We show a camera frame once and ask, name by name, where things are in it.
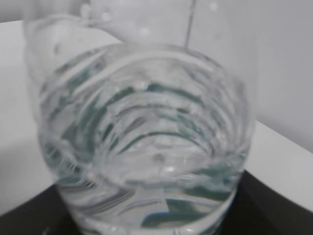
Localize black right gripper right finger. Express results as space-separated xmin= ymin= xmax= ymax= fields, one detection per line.
xmin=220 ymin=171 xmax=313 ymax=235

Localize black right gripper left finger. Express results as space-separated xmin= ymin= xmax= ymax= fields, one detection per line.
xmin=0 ymin=185 xmax=81 ymax=235

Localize clear green-label water bottle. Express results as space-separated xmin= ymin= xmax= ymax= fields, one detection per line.
xmin=23 ymin=0 xmax=256 ymax=235

